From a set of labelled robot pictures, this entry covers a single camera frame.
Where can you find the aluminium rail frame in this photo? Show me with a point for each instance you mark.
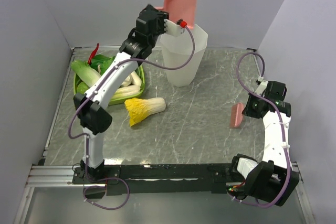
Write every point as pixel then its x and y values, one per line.
pixel 52 176

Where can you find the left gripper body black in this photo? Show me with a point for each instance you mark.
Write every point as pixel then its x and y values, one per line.
pixel 161 17

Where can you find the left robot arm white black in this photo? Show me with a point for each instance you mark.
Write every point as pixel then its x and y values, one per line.
pixel 91 106

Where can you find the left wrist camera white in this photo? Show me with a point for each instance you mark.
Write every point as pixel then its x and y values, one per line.
pixel 174 29

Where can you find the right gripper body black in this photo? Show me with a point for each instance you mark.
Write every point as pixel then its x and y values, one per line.
pixel 252 109

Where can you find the red chili pepper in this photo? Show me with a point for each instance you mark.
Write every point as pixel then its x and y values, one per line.
pixel 93 54

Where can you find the green celery stalk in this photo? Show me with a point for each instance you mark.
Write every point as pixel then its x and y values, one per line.
pixel 124 93

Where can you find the pink dustpan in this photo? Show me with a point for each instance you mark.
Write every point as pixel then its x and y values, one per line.
pixel 180 9

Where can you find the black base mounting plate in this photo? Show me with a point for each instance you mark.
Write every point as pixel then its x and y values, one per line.
pixel 122 187

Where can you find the yellow napa cabbage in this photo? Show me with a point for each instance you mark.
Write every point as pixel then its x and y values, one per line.
pixel 140 109

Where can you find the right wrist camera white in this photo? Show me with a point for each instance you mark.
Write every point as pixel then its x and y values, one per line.
pixel 262 84

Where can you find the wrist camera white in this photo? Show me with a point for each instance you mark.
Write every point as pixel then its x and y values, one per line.
pixel 174 29
pixel 262 84

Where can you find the pink hand brush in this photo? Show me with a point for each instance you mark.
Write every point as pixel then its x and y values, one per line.
pixel 236 116

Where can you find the large white napa cabbage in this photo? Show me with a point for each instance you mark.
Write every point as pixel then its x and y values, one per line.
pixel 86 73

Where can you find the white radish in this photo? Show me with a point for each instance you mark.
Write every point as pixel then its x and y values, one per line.
pixel 133 79

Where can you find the white plastic waste bin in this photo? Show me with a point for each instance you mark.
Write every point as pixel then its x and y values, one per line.
pixel 177 50

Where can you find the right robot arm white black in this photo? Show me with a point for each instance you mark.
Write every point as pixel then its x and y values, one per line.
pixel 272 179

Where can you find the green vegetable tray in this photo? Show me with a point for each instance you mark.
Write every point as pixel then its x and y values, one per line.
pixel 101 68

